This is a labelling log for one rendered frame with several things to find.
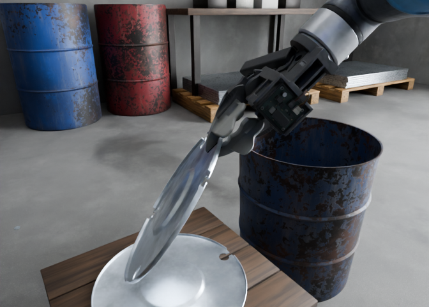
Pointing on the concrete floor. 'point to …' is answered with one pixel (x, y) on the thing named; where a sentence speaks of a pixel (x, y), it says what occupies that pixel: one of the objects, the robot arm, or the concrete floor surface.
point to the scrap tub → (309, 200)
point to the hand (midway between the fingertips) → (214, 146)
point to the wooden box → (279, 286)
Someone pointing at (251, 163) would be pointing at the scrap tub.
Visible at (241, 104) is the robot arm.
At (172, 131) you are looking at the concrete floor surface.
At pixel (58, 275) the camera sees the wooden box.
